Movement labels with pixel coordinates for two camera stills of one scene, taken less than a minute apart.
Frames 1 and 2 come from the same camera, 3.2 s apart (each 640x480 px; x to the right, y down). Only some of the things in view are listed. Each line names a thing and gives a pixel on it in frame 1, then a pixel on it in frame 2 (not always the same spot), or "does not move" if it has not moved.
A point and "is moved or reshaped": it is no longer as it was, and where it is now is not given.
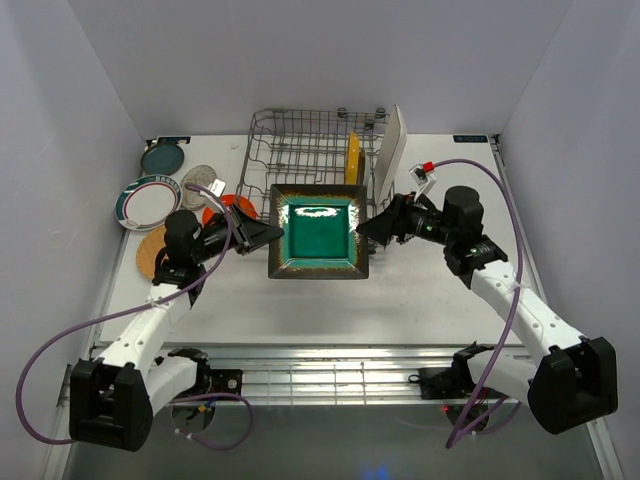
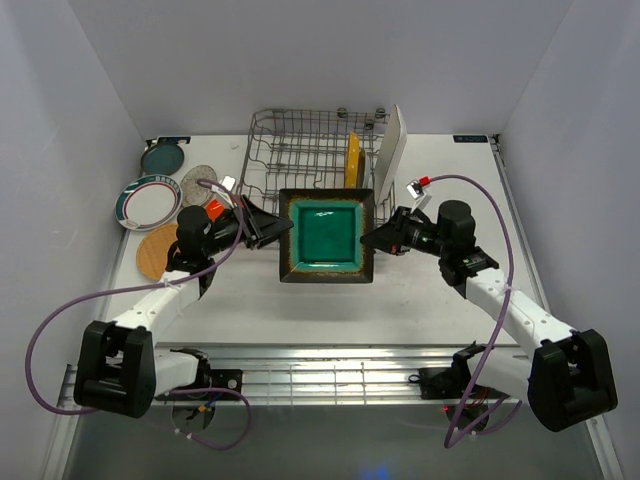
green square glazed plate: (320, 239) is moved or reshaped
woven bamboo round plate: (152, 241) does not move
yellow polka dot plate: (352, 154) does not move
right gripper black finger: (398, 203) to (401, 215)
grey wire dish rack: (292, 146) does not move
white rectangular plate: (391, 154) does not move
